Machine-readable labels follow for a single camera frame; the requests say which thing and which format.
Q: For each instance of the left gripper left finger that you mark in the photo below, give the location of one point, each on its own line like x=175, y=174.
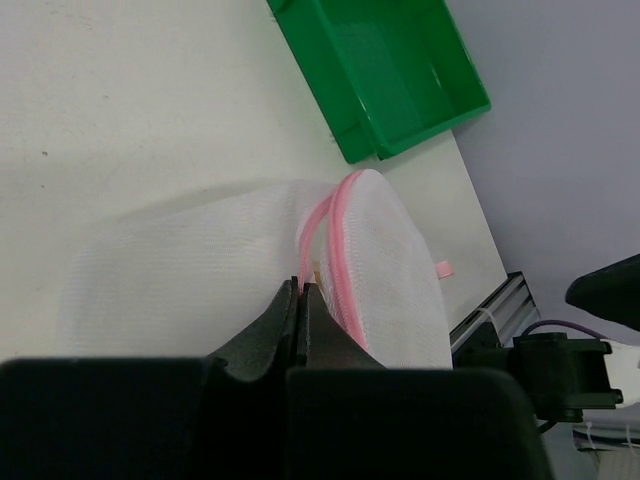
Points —
x=220, y=416

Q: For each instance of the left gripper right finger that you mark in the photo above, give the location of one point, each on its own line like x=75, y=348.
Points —
x=350, y=418

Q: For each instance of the white mesh laundry bag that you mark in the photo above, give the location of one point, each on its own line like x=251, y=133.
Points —
x=184, y=283

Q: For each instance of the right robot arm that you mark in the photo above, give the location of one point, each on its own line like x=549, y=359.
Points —
x=583, y=384

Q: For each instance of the green plastic bin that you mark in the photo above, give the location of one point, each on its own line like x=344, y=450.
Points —
x=387, y=75

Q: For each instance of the aluminium frame rail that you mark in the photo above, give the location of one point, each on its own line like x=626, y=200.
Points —
x=510, y=308

